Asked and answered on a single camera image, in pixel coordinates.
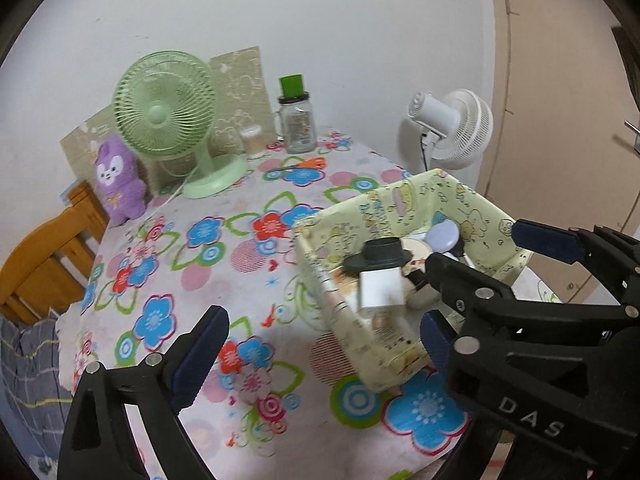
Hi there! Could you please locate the lavender oval case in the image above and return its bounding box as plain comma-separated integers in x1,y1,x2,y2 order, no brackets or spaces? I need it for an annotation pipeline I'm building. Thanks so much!
425,219,460,254

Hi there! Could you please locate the cream round tape measure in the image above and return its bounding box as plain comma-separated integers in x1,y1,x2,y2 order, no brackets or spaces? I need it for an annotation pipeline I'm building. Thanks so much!
400,237,433,278

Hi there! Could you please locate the small white plug charger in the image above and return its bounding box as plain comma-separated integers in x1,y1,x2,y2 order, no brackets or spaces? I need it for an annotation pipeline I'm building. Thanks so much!
359,268,406,318

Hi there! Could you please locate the black round mount base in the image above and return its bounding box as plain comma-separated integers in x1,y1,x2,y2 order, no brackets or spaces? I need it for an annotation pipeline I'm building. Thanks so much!
342,237,411,275

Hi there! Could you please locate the grey plaid bedding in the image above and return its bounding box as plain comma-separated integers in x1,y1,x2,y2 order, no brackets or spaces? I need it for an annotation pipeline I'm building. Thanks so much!
1,318,73,479

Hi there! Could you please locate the yellow cartoon fabric storage box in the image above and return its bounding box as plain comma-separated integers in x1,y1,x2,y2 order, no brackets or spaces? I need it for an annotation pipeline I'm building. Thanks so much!
292,167,534,394

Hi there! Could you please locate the white standing fan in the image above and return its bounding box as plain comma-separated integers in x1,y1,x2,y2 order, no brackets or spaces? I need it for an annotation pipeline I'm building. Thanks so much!
407,89,494,170

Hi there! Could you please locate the beige wooden door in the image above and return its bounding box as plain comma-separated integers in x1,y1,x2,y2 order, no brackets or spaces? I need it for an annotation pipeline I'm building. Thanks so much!
474,0,640,306

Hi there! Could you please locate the floral tablecloth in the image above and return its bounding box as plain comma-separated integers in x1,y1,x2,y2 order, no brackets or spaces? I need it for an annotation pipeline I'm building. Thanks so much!
56,129,561,480

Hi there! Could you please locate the glass jar green lid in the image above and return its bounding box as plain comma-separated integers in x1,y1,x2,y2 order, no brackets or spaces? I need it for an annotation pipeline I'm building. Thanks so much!
278,74,317,155

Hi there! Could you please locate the clear cotton swab container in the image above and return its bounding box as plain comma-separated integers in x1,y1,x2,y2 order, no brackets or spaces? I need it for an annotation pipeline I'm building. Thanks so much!
239,125,267,159

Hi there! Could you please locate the purple plush toy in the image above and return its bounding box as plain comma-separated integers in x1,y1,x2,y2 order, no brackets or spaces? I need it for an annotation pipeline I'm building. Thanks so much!
94,134,146,226

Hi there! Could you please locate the green desk fan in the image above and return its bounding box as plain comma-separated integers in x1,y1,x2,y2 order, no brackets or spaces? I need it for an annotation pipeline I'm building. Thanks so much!
112,50,248,200

